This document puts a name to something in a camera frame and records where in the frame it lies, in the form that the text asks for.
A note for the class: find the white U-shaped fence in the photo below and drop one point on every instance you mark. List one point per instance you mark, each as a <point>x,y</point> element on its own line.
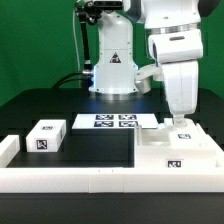
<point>105,180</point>

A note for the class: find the white cabinet body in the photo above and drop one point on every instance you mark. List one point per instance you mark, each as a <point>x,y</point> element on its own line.
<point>171,146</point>

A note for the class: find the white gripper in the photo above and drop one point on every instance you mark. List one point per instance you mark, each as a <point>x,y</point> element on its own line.
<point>177,55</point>

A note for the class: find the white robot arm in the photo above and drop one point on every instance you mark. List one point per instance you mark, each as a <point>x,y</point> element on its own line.
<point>115,71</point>

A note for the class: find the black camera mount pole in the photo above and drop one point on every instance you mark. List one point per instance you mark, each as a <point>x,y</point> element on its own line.
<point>87,15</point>

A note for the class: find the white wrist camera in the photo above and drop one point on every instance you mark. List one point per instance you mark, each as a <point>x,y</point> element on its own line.
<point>142,77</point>

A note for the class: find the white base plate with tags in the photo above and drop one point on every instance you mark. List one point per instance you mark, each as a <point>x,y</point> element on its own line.
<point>114,121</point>

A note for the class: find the small white tagged box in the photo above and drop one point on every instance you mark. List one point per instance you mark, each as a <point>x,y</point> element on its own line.
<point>46,136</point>

